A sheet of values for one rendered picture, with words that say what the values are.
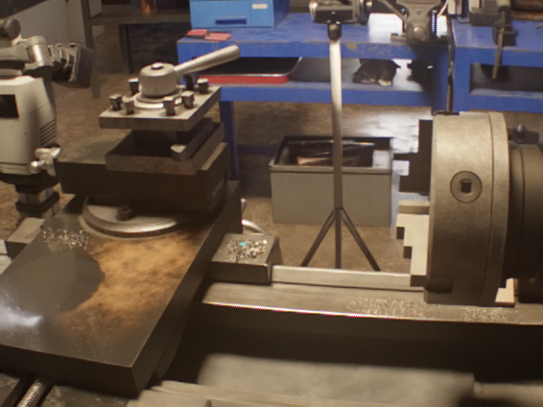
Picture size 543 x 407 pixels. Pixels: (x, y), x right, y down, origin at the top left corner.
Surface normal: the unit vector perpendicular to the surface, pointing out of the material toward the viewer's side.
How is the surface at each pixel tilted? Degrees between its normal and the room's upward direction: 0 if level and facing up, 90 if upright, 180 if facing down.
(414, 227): 20
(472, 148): 29
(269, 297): 0
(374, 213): 90
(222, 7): 90
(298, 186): 90
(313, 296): 0
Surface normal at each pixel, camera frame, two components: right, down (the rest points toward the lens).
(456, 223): -0.21, 0.08
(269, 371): 0.05, -0.87
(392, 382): 0.22, -0.79
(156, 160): -0.24, 0.44
